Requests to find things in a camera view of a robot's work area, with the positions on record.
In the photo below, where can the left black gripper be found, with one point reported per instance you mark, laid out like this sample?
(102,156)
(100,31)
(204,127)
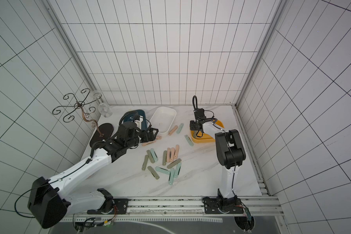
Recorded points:
(146,138)

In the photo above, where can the olive knife pair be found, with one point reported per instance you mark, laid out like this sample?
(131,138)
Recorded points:
(150,156)

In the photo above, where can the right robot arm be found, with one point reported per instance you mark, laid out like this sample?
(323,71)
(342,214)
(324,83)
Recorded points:
(230,154)

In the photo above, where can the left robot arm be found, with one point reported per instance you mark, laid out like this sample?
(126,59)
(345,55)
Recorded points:
(52,199)

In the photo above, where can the yellow storage box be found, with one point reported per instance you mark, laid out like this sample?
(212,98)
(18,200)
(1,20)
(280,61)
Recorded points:
(211,128)

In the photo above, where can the mint knife by white box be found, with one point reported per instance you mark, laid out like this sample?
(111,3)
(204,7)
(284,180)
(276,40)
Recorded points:
(180,128)

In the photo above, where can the mint knife by yellow box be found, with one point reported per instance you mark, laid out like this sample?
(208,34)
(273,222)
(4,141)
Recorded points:
(189,140)

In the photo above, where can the white storage box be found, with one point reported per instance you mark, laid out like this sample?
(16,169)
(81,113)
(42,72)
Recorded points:
(162,119)

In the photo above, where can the dark teal storage box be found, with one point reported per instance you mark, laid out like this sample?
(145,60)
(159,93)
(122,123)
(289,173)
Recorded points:
(131,115)

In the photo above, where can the mint knife left pair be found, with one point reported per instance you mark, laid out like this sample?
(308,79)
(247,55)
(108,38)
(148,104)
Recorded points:
(154,155)

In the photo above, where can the pink knife cluster left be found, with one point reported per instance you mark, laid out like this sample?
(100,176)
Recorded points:
(168,155)

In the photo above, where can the mint knife lower flat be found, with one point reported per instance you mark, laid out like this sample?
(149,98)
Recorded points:
(162,170)

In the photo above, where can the olive knife below pink cluster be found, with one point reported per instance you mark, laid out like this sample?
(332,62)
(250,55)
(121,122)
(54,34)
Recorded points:
(171,165)

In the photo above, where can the mint knife lower right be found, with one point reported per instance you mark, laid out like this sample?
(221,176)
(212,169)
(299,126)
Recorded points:
(177,170)

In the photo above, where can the black oval rack base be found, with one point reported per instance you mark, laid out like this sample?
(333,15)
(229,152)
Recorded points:
(104,132)

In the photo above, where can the mint knife lower vertical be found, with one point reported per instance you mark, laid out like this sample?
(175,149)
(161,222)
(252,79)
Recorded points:
(171,177)

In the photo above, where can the clear wine glass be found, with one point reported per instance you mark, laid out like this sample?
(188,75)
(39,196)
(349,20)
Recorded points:
(103,107)

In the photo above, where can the metal scroll glass rack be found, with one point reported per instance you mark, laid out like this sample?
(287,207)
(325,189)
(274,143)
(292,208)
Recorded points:
(79,105)

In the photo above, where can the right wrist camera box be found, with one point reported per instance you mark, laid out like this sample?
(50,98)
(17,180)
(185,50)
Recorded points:
(199,114)

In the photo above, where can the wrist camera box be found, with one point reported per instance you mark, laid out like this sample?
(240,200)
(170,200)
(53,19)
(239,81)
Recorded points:
(138,121)
(199,114)

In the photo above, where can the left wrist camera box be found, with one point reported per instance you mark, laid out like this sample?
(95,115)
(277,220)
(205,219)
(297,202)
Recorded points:
(138,121)

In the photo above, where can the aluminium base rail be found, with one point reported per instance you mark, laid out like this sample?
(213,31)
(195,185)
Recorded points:
(195,206)

